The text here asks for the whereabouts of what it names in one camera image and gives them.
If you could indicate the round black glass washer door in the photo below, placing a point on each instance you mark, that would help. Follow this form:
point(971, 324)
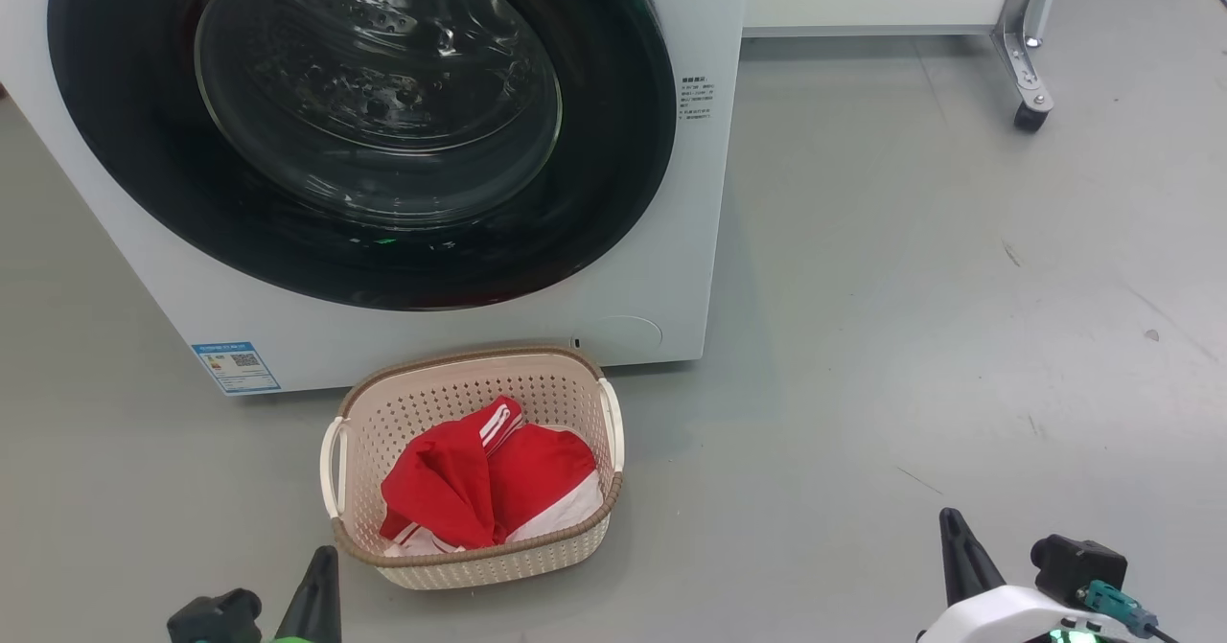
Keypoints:
point(613, 145)

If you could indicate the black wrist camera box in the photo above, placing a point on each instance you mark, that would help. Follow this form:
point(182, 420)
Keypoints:
point(216, 619)
point(1078, 566)

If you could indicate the metal partition leg bracket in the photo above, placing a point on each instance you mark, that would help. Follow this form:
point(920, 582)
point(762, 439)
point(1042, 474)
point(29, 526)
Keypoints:
point(1022, 39)

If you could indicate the cream perforated laundry basket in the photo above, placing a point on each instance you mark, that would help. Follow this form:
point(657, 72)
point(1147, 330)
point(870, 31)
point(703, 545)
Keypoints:
point(431, 403)

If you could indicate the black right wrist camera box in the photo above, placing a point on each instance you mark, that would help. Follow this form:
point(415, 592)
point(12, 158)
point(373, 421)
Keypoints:
point(1078, 566)

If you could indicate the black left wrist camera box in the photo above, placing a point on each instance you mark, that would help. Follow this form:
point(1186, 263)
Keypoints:
point(216, 619)

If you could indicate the red and white garment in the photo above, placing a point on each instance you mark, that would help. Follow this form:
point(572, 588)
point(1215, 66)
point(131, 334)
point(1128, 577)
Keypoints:
point(460, 490)

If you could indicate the blue energy label sticker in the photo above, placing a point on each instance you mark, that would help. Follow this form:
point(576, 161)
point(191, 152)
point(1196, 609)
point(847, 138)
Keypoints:
point(236, 367)

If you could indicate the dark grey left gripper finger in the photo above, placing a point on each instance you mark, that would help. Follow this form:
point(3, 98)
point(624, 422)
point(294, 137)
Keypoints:
point(314, 605)

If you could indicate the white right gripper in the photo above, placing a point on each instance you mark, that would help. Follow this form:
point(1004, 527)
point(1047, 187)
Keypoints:
point(1007, 619)

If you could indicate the black caster wheel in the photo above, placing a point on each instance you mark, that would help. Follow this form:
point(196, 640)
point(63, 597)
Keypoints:
point(1030, 118)

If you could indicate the black printed text sticker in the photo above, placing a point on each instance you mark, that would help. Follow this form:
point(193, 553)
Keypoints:
point(696, 97)

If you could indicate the white front-load washing machine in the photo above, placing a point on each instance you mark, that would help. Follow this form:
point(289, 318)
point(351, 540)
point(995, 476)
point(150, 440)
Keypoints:
point(288, 346)

